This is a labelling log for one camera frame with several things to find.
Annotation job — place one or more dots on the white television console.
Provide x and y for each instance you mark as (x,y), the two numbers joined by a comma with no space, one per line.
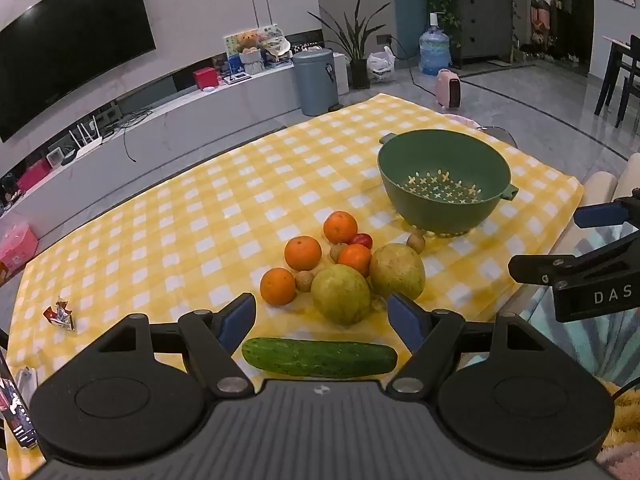
(175,120)

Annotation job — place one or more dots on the yellow checkered tablecloth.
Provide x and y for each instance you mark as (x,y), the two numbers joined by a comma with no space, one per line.
(200,210)

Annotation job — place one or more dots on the dark printed packet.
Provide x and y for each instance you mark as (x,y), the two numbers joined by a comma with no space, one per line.
(15,410)

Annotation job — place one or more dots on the teal striped blanket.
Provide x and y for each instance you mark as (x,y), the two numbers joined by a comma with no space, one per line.
(575,345)

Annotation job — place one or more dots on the red candy wrapper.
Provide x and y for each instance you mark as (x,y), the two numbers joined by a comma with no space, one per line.
(60,312)

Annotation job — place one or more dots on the black curved television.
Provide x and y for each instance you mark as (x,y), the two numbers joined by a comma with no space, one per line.
(70,45)

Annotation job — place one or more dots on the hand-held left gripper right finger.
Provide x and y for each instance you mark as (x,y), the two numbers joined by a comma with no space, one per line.
(405,317)

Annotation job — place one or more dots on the yellow-green pear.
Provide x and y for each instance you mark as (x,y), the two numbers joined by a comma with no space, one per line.
(397,271)
(341,294)

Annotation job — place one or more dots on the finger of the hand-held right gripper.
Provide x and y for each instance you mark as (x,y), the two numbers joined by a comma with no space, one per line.
(600,215)
(545,266)

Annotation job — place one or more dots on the small red plum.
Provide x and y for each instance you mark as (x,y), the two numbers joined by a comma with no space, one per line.
(365,240)

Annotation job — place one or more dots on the white plastic bag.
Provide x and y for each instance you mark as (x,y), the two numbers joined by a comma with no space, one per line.
(382,66)

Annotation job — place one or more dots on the white router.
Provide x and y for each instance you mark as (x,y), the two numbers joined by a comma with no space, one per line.
(87,142)

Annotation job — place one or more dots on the transparent chair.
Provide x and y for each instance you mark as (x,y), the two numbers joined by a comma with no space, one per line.
(500,135)

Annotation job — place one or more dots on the beige sofa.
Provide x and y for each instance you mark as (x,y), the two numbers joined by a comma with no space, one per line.
(600,185)

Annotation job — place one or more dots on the grey-blue trash bin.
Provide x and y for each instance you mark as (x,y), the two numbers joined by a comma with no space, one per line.
(314,80)

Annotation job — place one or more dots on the printed poster board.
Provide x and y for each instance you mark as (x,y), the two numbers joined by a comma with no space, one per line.
(270,35)

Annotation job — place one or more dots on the blue water jug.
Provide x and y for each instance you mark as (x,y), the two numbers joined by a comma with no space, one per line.
(434,50)

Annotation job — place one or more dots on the green cucumber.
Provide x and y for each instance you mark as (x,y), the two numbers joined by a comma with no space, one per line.
(320,357)

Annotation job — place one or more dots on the small brown round fruit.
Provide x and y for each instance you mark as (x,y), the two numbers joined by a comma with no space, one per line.
(415,242)
(303,280)
(337,251)

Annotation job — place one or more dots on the dark dining table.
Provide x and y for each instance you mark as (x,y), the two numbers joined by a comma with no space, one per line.
(617,44)

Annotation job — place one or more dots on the dark grey dresser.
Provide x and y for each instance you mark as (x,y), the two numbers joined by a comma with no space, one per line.
(482,17)

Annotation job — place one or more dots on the pink plastic box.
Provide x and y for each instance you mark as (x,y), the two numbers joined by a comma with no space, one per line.
(17,250)

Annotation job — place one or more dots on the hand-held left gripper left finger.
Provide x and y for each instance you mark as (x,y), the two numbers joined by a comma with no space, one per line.
(240,320)

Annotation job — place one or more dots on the pink stool cushion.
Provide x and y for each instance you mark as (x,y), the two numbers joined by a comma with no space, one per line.
(462,119)

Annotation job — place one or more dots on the potted long-leaf plant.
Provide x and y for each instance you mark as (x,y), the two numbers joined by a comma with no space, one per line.
(358,67)

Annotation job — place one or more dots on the orange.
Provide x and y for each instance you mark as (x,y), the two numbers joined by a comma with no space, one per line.
(303,253)
(340,226)
(278,286)
(354,261)

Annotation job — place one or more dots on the red box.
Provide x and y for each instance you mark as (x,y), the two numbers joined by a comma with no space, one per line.
(206,78)

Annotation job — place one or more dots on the pink space heater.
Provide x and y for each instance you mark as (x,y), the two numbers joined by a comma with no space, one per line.
(449,89)

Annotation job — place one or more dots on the magenta box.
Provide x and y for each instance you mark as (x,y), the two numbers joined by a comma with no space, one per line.
(35,174)

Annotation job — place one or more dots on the green colander bowl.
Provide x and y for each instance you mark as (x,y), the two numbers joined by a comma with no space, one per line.
(450,210)

